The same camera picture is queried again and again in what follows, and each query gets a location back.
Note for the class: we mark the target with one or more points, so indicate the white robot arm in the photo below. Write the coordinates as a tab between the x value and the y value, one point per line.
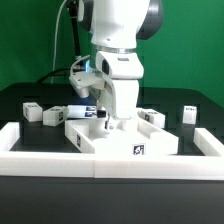
116	26

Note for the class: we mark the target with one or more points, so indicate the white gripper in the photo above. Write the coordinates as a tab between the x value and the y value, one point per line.
120	73

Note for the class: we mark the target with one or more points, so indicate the white square tabletop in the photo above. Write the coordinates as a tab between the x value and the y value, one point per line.
124	138

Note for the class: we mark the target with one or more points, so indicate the white U-shaped obstacle fence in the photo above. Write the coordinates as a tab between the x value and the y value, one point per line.
92	166

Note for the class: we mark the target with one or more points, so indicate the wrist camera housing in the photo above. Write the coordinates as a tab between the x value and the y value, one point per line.
82	82

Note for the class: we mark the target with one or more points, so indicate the fiducial marker sheet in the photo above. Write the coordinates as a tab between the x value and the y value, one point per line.
85	111

